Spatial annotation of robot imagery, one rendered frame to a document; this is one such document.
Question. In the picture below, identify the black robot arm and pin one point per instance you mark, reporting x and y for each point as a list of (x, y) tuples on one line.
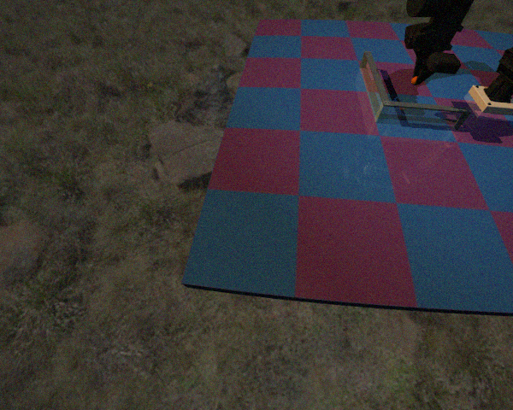
[(419, 35)]

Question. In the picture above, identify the low clear l-shaped walls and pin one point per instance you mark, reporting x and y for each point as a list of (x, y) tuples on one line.
[(406, 116)]

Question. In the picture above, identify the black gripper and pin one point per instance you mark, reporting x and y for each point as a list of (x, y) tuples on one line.
[(430, 61)]

